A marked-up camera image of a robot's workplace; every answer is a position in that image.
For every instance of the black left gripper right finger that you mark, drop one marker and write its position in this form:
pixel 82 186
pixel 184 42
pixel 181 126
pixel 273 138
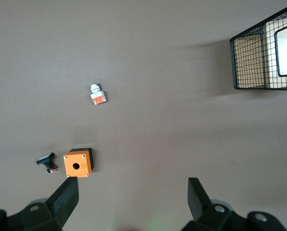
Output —
pixel 198 202

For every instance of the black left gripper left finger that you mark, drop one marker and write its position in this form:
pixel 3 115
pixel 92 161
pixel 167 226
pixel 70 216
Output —
pixel 61 199

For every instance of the push button orange contact block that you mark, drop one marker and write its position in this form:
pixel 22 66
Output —
pixel 98 95

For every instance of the orange button enclosure box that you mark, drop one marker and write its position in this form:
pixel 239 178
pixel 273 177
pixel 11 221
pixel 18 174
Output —
pixel 77 166

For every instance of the small black switch part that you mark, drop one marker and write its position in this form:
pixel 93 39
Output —
pixel 46 159

